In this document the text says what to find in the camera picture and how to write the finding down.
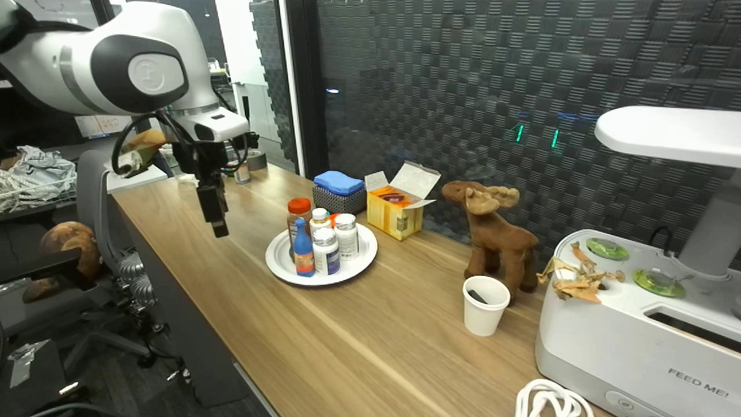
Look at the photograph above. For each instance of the white paper cup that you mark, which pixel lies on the white paper cup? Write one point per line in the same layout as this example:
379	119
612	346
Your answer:
484	305

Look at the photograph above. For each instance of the white countertop garden appliance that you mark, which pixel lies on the white countertop garden appliance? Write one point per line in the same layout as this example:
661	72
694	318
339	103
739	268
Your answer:
640	349

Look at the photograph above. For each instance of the white bottle blue label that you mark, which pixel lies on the white bottle blue label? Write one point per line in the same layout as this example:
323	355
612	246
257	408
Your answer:
327	253

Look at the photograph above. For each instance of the grey office chair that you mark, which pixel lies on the grey office chair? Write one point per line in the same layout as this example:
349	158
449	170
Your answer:
117	256

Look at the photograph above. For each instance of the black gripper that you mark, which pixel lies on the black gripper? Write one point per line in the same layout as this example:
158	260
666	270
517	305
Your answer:
202	160

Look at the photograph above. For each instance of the blue sponge block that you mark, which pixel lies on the blue sponge block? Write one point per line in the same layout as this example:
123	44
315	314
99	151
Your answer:
339	181

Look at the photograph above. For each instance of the brown dried plant pieces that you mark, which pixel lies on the brown dried plant pieces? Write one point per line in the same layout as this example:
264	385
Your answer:
579	279

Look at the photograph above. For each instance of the green plant pod lid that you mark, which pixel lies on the green plant pod lid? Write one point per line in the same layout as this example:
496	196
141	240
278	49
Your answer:
607	249
658	283

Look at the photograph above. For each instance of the blue bottle colourful label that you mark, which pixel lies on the blue bottle colourful label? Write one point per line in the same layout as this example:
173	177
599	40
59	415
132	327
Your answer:
302	249

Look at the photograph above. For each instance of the tin can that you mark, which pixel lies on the tin can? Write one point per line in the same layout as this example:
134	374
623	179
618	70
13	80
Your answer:
244	174

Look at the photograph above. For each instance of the brown moose plush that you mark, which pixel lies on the brown moose plush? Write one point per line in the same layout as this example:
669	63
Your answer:
498	240

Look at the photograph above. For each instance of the yellow tub orange lid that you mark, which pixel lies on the yellow tub orange lid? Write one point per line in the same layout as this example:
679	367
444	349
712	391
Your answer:
332	218

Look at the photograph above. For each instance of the yellow open carton box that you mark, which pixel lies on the yellow open carton box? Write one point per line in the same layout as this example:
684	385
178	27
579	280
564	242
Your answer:
394	212

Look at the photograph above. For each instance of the blue box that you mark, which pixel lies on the blue box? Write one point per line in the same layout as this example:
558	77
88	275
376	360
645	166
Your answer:
339	202

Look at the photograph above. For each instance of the brown round object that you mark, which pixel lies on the brown round object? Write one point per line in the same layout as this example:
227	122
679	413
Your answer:
70	246

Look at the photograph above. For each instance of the white round plate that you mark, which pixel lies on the white round plate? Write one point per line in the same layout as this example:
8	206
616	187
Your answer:
360	262

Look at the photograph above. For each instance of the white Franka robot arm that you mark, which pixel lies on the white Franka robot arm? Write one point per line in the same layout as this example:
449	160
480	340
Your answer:
108	62

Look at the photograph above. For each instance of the crumpled grey white cloth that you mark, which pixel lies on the crumpled grey white cloth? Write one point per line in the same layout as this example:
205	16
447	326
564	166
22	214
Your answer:
36	181

